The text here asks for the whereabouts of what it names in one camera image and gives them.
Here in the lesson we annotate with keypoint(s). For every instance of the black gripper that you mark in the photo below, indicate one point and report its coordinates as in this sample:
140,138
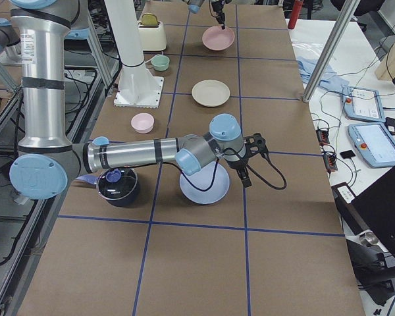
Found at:
237,165
216,7

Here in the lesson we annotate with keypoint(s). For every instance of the pink plate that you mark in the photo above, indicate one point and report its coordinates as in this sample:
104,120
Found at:
217,38

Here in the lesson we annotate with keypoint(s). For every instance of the blue plate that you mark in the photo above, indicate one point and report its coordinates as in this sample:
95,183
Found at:
207,186

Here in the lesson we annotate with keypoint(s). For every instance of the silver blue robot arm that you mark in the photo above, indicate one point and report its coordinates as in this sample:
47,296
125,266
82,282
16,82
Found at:
48,161
195,5

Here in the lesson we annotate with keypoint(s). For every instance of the cream toaster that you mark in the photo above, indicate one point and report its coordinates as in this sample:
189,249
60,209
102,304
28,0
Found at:
152,33

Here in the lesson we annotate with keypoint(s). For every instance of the green bowl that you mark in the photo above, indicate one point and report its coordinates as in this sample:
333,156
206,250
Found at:
160,62

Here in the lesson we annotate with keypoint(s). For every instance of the red bottle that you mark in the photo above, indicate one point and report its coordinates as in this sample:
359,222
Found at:
296,9

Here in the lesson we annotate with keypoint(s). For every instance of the beige plate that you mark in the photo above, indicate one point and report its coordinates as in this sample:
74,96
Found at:
210,93

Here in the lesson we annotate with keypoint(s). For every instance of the pink bowl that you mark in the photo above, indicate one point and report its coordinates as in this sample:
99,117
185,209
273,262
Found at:
142,123

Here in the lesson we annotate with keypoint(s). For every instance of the dark blue lidded pot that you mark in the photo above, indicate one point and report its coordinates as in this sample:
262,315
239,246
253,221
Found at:
120,186

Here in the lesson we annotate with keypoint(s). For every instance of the lower teach pendant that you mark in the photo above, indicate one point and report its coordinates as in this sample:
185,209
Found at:
374,143

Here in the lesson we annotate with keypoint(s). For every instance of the teach pendant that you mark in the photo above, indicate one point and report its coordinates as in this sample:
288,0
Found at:
374,143
362,104

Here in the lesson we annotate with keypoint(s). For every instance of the upper teach pendant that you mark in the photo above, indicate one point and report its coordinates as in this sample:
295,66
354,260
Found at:
362,104

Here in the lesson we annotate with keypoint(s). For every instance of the black laptop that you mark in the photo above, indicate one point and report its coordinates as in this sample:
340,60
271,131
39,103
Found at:
373,209

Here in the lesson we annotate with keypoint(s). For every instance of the blue cup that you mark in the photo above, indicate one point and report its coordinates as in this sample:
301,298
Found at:
100,140

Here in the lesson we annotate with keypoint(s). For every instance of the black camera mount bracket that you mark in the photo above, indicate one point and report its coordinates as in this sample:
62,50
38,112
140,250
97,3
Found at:
256,144

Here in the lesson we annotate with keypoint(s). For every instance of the white pedestal column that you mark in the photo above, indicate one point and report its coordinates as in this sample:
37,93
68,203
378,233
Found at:
137,87

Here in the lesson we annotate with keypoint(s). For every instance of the aluminium frame post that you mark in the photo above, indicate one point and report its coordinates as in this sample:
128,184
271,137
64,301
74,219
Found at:
333,40

